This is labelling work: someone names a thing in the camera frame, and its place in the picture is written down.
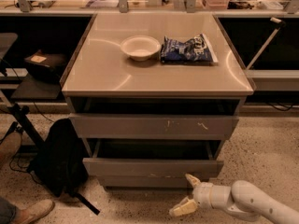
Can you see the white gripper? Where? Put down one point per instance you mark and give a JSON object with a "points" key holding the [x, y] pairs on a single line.
{"points": [[204, 195]]}

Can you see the grey drawer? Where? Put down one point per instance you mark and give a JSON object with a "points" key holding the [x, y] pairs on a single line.
{"points": [[153, 158], [171, 127]]}

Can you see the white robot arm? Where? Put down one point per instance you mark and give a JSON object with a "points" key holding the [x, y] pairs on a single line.
{"points": [[242, 200]]}

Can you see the grey drawer cabinet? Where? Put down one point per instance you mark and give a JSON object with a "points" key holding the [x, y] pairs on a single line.
{"points": [[103, 80]]}

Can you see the black backpack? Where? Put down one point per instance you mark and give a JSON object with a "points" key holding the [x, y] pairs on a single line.
{"points": [[58, 163]]}

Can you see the blue chip bag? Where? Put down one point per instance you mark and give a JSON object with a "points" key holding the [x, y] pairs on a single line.
{"points": [[195, 50]]}

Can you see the white bowl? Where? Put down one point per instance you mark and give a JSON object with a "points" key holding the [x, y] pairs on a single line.
{"points": [[140, 47]]}

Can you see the tan shoe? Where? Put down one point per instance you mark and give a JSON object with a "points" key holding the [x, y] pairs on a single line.
{"points": [[33, 212]]}

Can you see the white leaning stick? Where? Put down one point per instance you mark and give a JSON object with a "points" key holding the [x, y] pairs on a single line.
{"points": [[279, 24]]}

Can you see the blue jeans leg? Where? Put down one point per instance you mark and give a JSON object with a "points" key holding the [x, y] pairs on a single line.
{"points": [[8, 211]]}

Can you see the person knee brown trousers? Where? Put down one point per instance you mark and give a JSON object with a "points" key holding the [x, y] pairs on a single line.
{"points": [[9, 147]]}

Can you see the black tripod stand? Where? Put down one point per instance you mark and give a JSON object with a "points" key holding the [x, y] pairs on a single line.
{"points": [[20, 115]]}

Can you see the black box with label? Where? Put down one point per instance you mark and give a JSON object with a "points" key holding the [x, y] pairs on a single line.
{"points": [[46, 67]]}

